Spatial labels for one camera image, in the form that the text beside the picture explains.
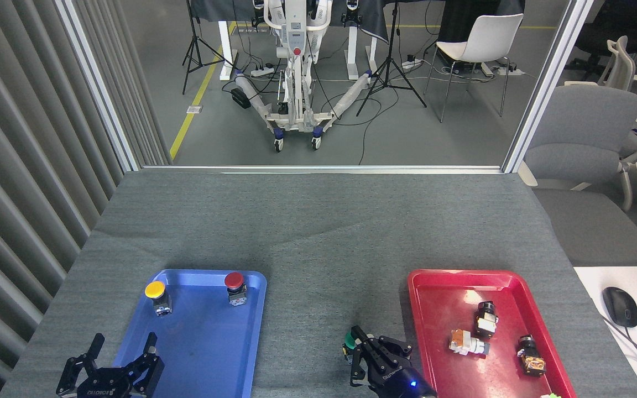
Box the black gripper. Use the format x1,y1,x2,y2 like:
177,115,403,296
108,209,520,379
56,332,165,398
349,325,438,398

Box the green push button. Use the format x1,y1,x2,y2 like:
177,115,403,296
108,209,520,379
342,331,359,365

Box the yellow push button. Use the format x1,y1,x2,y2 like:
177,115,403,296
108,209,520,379
144,280,173,317

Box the red push button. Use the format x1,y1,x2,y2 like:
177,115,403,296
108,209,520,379
224,271,248,307

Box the red plastic tray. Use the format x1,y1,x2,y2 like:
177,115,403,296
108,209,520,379
407,269,578,398

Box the blue plastic tray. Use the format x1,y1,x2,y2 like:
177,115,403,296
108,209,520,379
103,269,268,398

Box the grey table cloth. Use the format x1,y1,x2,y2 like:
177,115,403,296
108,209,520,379
0,169,637,398

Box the black computer mouse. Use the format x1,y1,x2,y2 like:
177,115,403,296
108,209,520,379
602,286,637,328

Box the black tripod wide legs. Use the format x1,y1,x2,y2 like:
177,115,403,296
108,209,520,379
356,0,428,117

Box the grey office chair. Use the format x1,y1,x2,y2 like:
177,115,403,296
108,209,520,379
518,85,637,267

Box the white table leg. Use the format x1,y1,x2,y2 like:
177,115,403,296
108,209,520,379
347,24,379,81
217,20,239,81

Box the white stand on wheels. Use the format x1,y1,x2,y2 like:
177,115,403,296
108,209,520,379
234,0,375,153

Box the white chair metal legs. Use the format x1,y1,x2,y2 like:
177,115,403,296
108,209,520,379
424,13,525,124

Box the black tripod thin legs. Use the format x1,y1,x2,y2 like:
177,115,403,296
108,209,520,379
181,0,237,95

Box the white mesh office chair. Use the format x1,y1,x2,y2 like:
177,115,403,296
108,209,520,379
564,35,637,92

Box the black office chair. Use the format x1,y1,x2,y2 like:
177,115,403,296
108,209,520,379
565,0,637,74

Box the white switch orange base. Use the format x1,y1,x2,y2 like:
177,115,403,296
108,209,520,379
449,329,490,358

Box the black knob switch white base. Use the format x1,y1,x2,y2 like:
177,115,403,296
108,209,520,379
474,301,500,339

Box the black switch orange base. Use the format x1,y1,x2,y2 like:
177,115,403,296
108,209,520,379
516,334,547,377

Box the silver cross rail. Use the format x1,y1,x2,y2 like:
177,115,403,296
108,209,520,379
140,164,505,175

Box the silver post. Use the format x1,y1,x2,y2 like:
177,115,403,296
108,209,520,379
55,0,143,172
502,0,596,174

